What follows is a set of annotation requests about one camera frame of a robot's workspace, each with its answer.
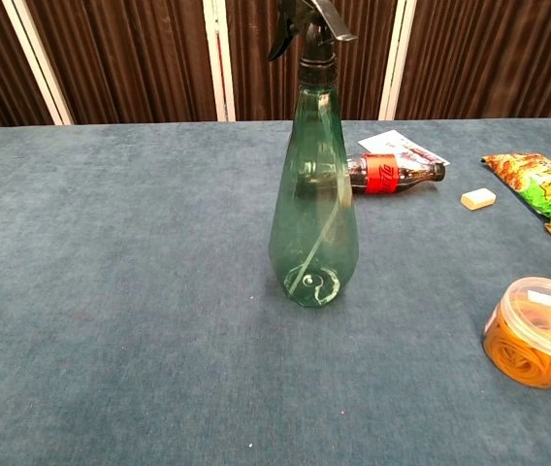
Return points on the green transparent spray bottle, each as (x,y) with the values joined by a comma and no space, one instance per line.
(314,218)

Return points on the cola bottle with red label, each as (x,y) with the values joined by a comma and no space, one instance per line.
(387,174)

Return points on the white printed card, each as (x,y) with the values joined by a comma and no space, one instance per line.
(397,143)

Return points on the blue table mat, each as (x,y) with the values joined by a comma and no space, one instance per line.
(135,291)

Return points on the white eraser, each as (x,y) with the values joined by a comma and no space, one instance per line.
(478,199)

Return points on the green and orange snack bag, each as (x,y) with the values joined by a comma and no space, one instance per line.
(532,182)

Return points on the clear tub of rubber bands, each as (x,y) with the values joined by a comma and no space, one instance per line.
(535,335)

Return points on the white partition frame post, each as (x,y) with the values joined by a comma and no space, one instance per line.
(38,63)
(397,63)
(219,63)

